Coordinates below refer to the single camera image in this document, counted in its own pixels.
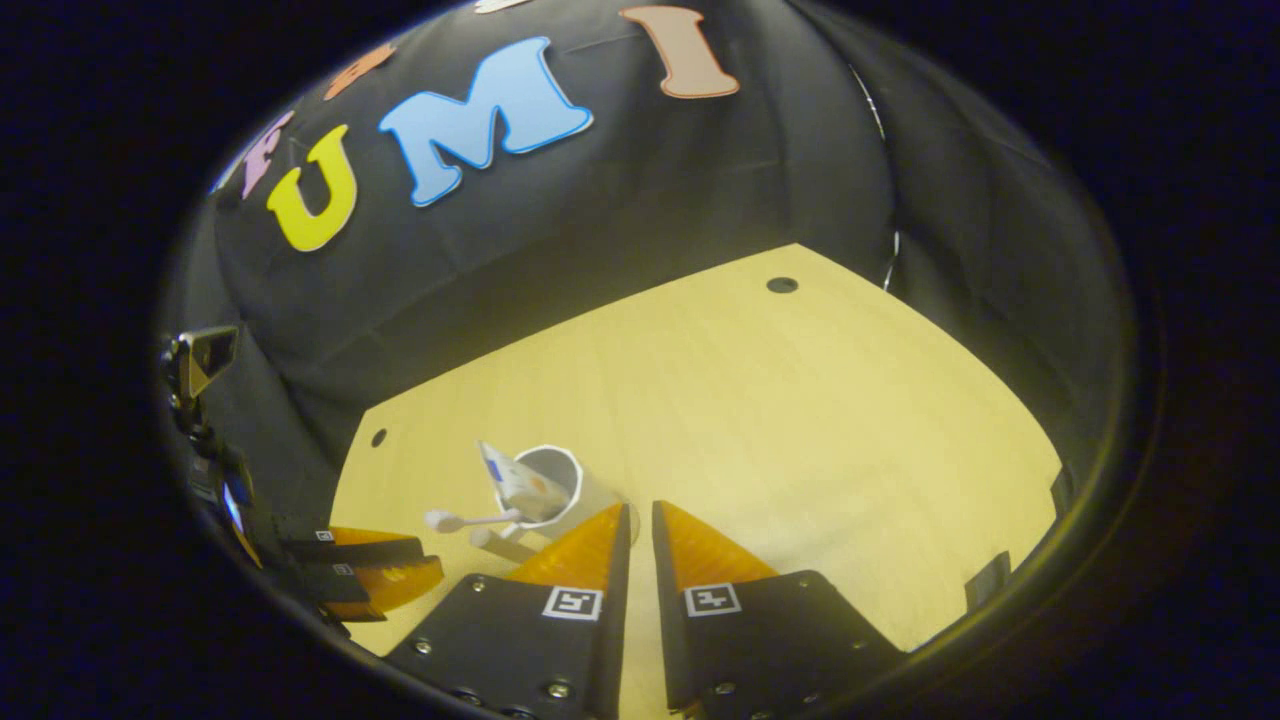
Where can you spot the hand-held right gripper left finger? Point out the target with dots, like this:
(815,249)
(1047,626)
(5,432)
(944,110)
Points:
(612,620)

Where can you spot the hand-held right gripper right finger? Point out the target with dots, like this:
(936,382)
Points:
(668,600)

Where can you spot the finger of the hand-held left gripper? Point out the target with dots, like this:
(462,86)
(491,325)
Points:
(360,550)
(380,585)

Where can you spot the pink toothbrush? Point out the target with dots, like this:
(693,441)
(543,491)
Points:
(445,520)

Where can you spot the white toothpaste tube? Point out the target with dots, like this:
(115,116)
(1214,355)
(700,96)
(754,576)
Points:
(520,485)

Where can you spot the light wooden desktop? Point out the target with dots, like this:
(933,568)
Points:
(800,420)

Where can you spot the black backdrop cloth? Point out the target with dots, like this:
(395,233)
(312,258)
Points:
(650,180)

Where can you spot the black desktop edge bracket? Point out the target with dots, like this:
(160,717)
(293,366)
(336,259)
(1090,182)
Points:
(988,580)
(1061,490)

